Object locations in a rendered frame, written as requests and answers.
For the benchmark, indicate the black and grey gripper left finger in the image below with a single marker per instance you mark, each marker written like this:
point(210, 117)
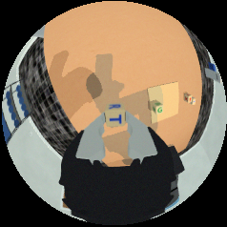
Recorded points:
point(84, 149)

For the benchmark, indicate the beige block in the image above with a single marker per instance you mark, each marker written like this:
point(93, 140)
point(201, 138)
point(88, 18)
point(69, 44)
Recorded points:
point(187, 98)
point(115, 115)
point(157, 108)
point(193, 101)

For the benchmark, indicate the tan flat mat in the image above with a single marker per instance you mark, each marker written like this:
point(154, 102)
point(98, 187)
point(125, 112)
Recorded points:
point(166, 94)

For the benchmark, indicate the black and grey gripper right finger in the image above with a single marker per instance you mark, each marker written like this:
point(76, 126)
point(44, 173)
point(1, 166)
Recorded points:
point(146, 144)

